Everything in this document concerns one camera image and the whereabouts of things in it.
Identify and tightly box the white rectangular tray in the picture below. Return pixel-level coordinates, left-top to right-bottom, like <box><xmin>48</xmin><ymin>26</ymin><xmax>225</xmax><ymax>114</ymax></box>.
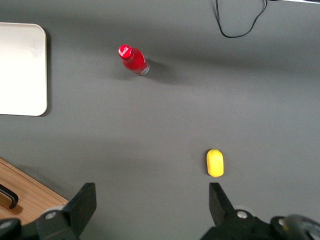
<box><xmin>0</xmin><ymin>21</ymin><xmax>48</xmax><ymax>117</ymax></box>

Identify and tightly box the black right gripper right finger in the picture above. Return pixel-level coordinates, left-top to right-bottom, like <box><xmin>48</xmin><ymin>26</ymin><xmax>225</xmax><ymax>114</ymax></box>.
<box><xmin>199</xmin><ymin>182</ymin><xmax>273</xmax><ymax>240</ymax></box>

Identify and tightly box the red cola bottle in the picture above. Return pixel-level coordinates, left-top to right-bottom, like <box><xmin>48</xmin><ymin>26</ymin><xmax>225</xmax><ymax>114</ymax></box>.
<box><xmin>117</xmin><ymin>44</ymin><xmax>150</xmax><ymax>77</ymax></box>

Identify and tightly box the black lower drawer handle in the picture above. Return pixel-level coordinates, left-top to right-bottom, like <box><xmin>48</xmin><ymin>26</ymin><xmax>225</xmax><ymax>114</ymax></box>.
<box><xmin>0</xmin><ymin>183</ymin><xmax>20</xmax><ymax>210</ymax></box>

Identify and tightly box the yellow lemon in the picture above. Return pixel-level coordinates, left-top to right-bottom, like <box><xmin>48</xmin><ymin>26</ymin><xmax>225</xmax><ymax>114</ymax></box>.
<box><xmin>206</xmin><ymin>148</ymin><xmax>225</xmax><ymax>178</ymax></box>

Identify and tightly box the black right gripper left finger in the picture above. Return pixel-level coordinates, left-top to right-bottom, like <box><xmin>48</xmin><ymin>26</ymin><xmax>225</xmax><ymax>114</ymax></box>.
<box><xmin>36</xmin><ymin>182</ymin><xmax>98</xmax><ymax>240</ymax></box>

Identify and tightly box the wooden drawer cabinet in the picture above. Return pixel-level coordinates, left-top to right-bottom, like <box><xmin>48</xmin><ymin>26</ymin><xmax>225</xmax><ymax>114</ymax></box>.
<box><xmin>0</xmin><ymin>157</ymin><xmax>70</xmax><ymax>227</ymax></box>

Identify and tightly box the silver cylindrical gripper attachment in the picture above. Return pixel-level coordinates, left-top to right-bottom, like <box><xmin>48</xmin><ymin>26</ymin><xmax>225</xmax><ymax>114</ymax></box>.
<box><xmin>271</xmin><ymin>213</ymin><xmax>320</xmax><ymax>240</ymax></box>

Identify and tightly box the wooden lower drawer front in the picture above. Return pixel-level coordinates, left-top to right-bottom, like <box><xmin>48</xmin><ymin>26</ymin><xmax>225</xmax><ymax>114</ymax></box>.
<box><xmin>0</xmin><ymin>163</ymin><xmax>66</xmax><ymax>226</ymax></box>

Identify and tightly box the thin black table cable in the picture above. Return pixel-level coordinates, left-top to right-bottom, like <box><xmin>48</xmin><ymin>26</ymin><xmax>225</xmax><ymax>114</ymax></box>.
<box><xmin>214</xmin><ymin>0</ymin><xmax>269</xmax><ymax>39</ymax></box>

